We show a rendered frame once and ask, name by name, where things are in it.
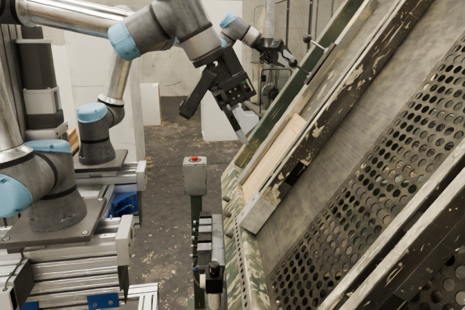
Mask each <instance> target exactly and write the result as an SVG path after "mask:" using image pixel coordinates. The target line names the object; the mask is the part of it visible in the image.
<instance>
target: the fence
mask: <svg viewBox="0 0 465 310"><path fill-rule="evenodd" d="M364 2H365V0H364ZM364 2H363V3H362V5H363V4H364ZM378 4H379V2H378V1H377V0H368V1H367V3H366V4H365V5H364V7H363V8H362V10H359V9H360V8H361V7H360V8H359V9H358V10H357V12H356V13H355V15H357V17H356V18H355V20H354V21H353V22H352V24H351V25H350V26H348V24H349V23H350V22H349V23H348V24H347V26H346V27H345V29H344V30H343V31H342V32H341V34H340V36H339V37H338V39H337V40H336V41H335V44H337V46H336V47H335V49H334V50H333V51H332V52H331V54H330V56H329V57H328V58H327V60H326V61H325V63H324V64H323V65H322V66H321V68H320V70H319V71H318V72H317V73H316V75H315V76H314V78H313V79H312V81H311V82H310V83H309V85H306V84H305V85H304V86H303V88H302V89H301V90H300V92H299V94H297V96H296V97H295V99H294V100H293V102H292V103H291V104H290V106H289V108H288V109H287V110H286V111H285V113H284V114H283V116H282V117H281V118H280V120H279V121H278V123H277V124H276V126H275V127H274V128H273V130H272V131H271V133H270V134H269V135H268V137H267V138H266V140H265V141H264V142H263V144H262V145H261V147H260V148H259V149H258V151H257V152H256V154H255V155H254V157H253V158H252V159H251V161H250V162H249V164H248V165H247V166H246V168H245V169H244V171H243V172H242V173H241V175H240V176H239V178H238V179H237V180H238V184H240V185H242V186H243V185H244V184H245V182H246V181H247V180H248V178H249V176H250V175H251V174H252V173H253V171H254V170H255V168H256V167H257V166H258V164H259V163H260V161H261V160H262V159H263V157H264V156H265V154H266V153H267V151H268V150H269V149H270V148H271V146H272V145H273V143H274V142H275V141H276V139H277V137H278V136H279V135H280V134H281V132H282V131H283V129H284V128H285V127H286V125H287V124H288V123H289V121H290V119H292V117H293V115H294V114H295V113H297V114H299V113H300V112H301V110H302V108H303V107H304V106H305V104H306V103H307V102H308V100H309V99H310V97H311V96H312V95H313V93H314V92H315V91H316V89H317V88H318V87H319V85H320V83H321V82H322V81H323V80H324V78H325V77H326V75H327V74H328V72H329V71H330V70H331V68H332V67H333V66H334V64H335V63H336V62H337V60H338V58H339V57H340V56H341V55H342V54H343V52H344V50H345V49H346V48H347V47H348V45H349V43H350V42H351V41H352V40H353V38H354V37H355V35H356V34H357V32H358V31H359V30H360V29H361V27H362V25H363V24H364V23H365V22H366V20H367V18H368V17H369V16H370V15H371V13H372V12H373V10H374V9H375V7H376V6H377V5H378ZM362 5H361V6H362ZM355 15H354V16H355ZM353 18H354V17H352V19H353ZM352 19H351V20H352ZM351 20H350V21H351Z"/></svg>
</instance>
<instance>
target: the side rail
mask: <svg viewBox="0 0 465 310"><path fill-rule="evenodd" d="M363 2H364V0H344V1H343V2H342V3H341V5H340V7H339V8H338V9H337V11H336V12H335V14H334V15H333V17H332V18H331V19H330V21H329V22H328V24H327V25H326V26H325V28H324V29H323V31H322V32H321V34H320V35H319V37H318V38H317V40H316V41H315V43H317V44H319V45H321V46H322V47H323V48H329V46H330V44H331V43H335V41H336V40H337V39H338V37H339V36H340V34H341V32H342V31H343V30H344V29H345V27H346V26H347V24H348V23H349V22H350V20H351V19H352V17H353V16H354V15H355V13H356V12H357V10H358V9H359V8H360V6H361V5H362V3H363ZM323 54H324V50H322V49H321V48H319V47H317V46H316V45H314V44H313V45H312V47H311V48H310V49H309V51H308V52H307V54H306V55H305V56H304V58H303V60H302V61H301V62H300V64H299V66H300V67H302V68H303V69H304V70H305V71H307V72H308V73H309V72H311V71H312V70H313V68H314V67H315V65H316V64H317V63H318V61H319V60H320V58H321V57H322V56H323ZM306 78H307V74H306V73H304V72H303V71H301V70H300V69H299V68H297V69H296V70H295V71H294V72H293V74H292V75H291V77H290V78H289V80H288V81H287V82H286V84H285V85H284V87H283V88H282V90H281V91H280V92H279V94H278V95H277V97H276V98H275V99H274V101H273V103H272V104H271V105H270V107H269V108H268V110H267V111H266V113H265V114H264V115H263V117H262V119H261V120H260V121H259V122H258V124H257V126H256V127H255V128H254V130H253V131H252V133H251V134H250V136H249V137H248V138H247V141H248V143H249V144H248V145H245V144H243V145H242V147H241V149H240V150H239V151H238V152H237V154H236V156H235V157H234V159H233V163H234V164H236V165H238V166H240V167H241V168H242V169H243V170H244V169H245V168H246V166H247V165H248V164H249V162H250V161H251V159H252V158H253V157H254V155H255V154H256V152H257V151H258V149H259V148H260V147H261V145H262V144H263V142H264V141H265V140H266V138H267V137H268V135H269V134H270V133H271V131H272V130H273V128H274V127H275V126H276V124H277V123H278V121H279V120H280V118H281V117H282V116H283V114H284V113H285V111H286V110H287V109H288V107H289V105H290V104H291V103H292V101H293V99H294V98H295V97H296V96H297V94H299V92H300V90H301V89H302V88H303V86H304V85H305V83H304V81H305V80H306Z"/></svg>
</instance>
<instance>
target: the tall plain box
mask: <svg viewBox="0 0 465 310"><path fill-rule="evenodd" d="M64 37H65V42H66V52H67V57H68V63H69V73H70V78H71V86H72V87H71V89H72V94H73V104H74V109H75V119H76V125H77V134H78V140H79V145H80V134H79V128H78V120H77V117H76V116H77V109H78V107H80V106H82V105H84V104H88V103H92V102H97V100H98V96H99V95H100V94H102V93H103V91H104V86H105V82H106V79H107V74H108V71H109V66H110V62H111V57H112V54H113V47H112V45H111V43H110V41H109V40H108V39H103V38H99V37H93V36H90V35H83V34H80V33H74V32H71V31H67V30H64ZM123 100H124V101H125V105H124V108H125V117H124V118H123V120H122V121H121V122H120V123H119V124H118V125H116V126H113V127H112V128H110V129H109V137H110V141H111V144H112V145H113V148H114V149H115V150H117V149H128V154H127V157H126V159H125V162H124V163H130V162H139V161H143V160H144V157H145V139H144V130H143V113H142V104H141V95H140V78H139V67H138V58H136V59H134V60H133V61H132V64H131V68H130V72H129V77H128V79H127V84H126V87H125V92H124V95H123Z"/></svg>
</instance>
